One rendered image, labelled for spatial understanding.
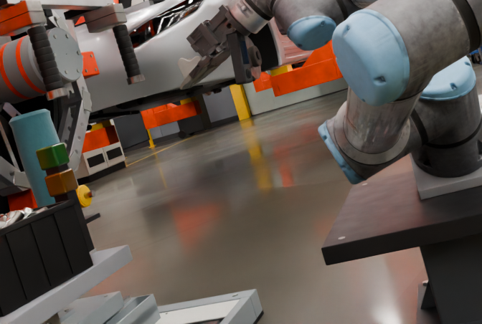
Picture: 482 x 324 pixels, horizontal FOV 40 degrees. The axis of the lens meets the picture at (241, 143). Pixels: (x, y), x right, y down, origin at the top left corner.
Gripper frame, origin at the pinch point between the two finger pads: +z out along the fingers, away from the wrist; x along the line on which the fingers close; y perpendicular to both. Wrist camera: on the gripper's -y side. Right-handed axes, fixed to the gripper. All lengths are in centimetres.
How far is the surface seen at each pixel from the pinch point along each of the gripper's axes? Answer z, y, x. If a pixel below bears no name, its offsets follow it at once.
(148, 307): 59, -32, -20
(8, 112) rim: 39.5, 26.6, 5.2
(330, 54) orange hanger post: 32, 45, -357
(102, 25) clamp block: 8.2, 27.5, -3.3
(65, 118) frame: 36.1, 20.4, -9.0
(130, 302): 63, -27, -20
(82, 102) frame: 30.8, 21.2, -12.3
